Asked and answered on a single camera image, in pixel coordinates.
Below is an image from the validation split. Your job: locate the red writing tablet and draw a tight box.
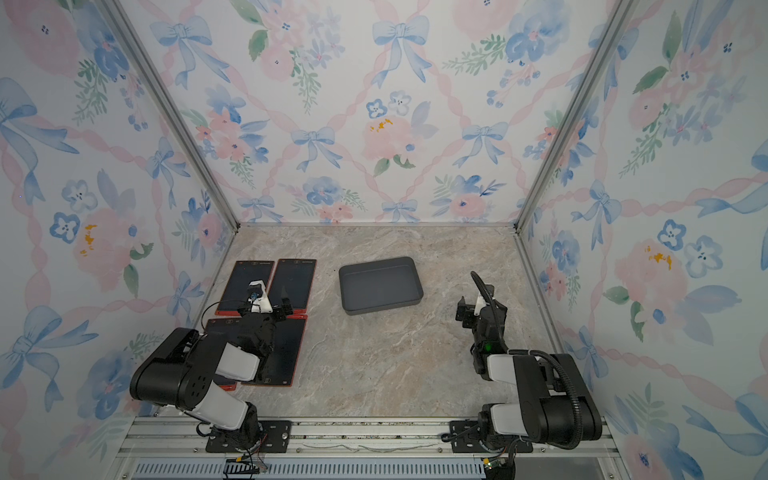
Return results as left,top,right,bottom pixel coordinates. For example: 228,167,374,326
215,260,275,317
207,317,240,392
268,259,317,318
253,318,307,387

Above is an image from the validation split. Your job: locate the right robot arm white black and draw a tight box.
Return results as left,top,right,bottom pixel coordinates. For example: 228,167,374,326
456,297,603,452

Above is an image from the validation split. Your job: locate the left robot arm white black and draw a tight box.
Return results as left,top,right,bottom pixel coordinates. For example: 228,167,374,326
129,296,293,453

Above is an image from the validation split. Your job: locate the dark grey storage box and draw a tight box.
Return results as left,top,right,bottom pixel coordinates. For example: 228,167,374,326
338,256,424,316

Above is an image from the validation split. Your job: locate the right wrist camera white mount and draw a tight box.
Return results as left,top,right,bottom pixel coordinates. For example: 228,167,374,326
473,294,489,317

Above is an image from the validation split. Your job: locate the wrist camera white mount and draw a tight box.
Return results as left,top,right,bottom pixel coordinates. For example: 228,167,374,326
473,294,489,317
245,280,273,314

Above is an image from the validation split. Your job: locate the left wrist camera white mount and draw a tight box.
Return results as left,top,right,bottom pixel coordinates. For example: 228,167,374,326
245,280,273,314

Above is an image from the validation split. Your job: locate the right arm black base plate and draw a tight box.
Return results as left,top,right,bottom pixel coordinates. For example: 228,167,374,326
440,419,534,456

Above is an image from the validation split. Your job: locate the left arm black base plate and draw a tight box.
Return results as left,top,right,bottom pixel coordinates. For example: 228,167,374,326
205,420,293,454

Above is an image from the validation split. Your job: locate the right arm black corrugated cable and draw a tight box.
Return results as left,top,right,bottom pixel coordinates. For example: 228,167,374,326
470,271,584,451

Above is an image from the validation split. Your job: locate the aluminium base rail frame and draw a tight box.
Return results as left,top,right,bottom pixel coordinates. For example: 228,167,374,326
106,416,629,479

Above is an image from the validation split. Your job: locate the grey slotted cable duct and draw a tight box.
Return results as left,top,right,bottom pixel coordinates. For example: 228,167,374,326
123,458,486,479

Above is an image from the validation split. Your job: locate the left aluminium corner post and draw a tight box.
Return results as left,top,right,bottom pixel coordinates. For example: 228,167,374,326
96,0,240,232

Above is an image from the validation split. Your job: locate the aluminium corner post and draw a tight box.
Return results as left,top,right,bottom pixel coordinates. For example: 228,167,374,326
515,0,635,236
96,0,240,232

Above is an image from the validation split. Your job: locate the right aluminium corner post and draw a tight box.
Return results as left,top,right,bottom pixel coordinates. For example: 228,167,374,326
515,0,635,236

